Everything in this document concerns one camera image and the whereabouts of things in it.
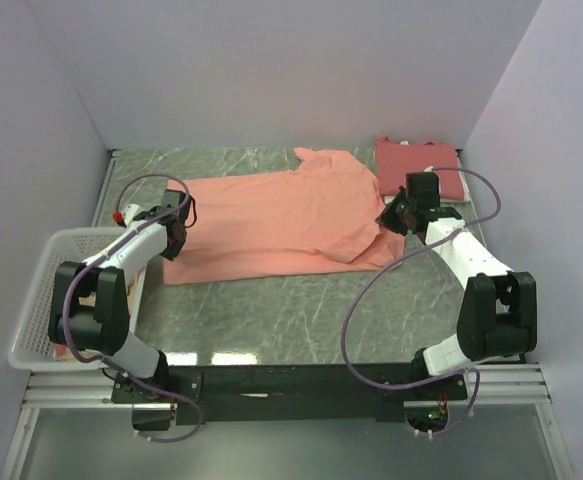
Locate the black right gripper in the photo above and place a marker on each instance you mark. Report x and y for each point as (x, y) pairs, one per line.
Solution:
(386, 218)

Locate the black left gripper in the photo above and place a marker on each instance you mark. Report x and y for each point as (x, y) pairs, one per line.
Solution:
(172, 253)

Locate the salmon pink t-shirt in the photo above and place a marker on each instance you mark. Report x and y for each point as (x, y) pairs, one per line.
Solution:
(319, 218)

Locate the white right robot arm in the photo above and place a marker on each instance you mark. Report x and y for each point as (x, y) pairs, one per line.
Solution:
(498, 313)

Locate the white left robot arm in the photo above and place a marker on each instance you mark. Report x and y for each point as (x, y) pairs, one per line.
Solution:
(142, 240)

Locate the folded red t-shirt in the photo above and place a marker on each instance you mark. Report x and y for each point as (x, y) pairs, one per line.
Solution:
(385, 149)

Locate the beige t-shirt in basket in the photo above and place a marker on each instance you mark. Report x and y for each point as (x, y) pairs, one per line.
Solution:
(133, 285)

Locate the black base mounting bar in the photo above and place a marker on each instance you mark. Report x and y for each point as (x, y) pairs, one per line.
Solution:
(299, 392)

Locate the white plastic laundry basket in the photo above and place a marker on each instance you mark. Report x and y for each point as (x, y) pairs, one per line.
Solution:
(32, 349)

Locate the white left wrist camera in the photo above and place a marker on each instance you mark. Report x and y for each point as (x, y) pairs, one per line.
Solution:
(126, 215)

